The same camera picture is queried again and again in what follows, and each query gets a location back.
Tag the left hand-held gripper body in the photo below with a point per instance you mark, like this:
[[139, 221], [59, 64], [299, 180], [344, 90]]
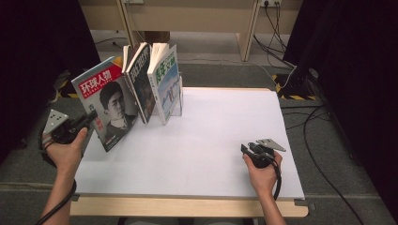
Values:
[[64, 132]]

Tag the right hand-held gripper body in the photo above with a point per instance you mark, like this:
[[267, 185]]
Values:
[[261, 159]]

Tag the portrait magazine with red banner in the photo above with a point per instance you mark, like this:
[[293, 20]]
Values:
[[109, 103]]

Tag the dark purple magazine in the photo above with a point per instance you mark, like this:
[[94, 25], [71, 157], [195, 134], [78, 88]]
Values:
[[142, 81]]

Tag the clear acrylic magazine rack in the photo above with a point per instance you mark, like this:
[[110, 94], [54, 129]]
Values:
[[180, 103]]

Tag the white magazine with green title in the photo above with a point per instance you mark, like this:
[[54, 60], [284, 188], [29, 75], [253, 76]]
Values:
[[167, 87]]

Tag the person's right hand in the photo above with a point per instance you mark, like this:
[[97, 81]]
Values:
[[266, 181]]

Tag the person's left hand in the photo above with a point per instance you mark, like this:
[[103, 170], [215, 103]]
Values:
[[67, 156]]

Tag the black yellow striped stand base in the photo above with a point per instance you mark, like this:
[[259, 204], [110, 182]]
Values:
[[70, 95], [294, 86]]

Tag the white table sheet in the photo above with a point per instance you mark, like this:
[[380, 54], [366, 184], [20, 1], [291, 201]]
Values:
[[203, 140]]

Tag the grey tape piece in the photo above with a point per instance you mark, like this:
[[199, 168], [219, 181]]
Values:
[[305, 204], [75, 198]]

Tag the black curtain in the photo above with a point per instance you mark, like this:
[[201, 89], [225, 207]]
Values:
[[31, 62], [359, 62]]

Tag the beige office desk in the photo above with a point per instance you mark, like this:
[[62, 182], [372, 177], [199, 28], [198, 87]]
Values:
[[203, 15]]

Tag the white wall socket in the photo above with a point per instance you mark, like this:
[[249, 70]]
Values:
[[270, 2]]

